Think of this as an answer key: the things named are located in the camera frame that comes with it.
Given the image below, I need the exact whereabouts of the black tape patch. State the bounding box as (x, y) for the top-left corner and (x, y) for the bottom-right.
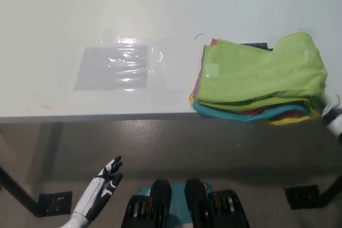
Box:
(239, 42), (274, 52)

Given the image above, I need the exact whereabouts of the cyan microfibre cloth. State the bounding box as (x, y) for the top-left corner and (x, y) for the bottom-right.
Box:
(192, 99), (308, 120)

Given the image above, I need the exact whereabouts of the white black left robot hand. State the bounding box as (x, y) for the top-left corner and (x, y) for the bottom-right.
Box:
(71, 155), (124, 221)

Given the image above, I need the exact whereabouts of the clear plastic sheet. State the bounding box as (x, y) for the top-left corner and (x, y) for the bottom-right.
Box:
(74, 45), (149, 91)

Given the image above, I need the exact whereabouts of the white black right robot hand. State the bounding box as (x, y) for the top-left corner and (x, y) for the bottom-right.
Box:
(320, 91), (342, 141)

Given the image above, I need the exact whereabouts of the yellow microfibre cloth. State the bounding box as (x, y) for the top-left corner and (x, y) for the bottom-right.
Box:
(188, 91), (323, 127)

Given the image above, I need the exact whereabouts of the green microfibre cloth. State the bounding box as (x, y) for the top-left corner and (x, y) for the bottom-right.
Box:
(196, 32), (329, 106)

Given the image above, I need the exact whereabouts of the clear plastic film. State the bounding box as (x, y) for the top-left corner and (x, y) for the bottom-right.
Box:
(100, 26), (164, 98)

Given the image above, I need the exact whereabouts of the black floor plate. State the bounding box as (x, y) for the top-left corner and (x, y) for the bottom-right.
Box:
(38, 191), (73, 216)
(284, 184), (321, 210)

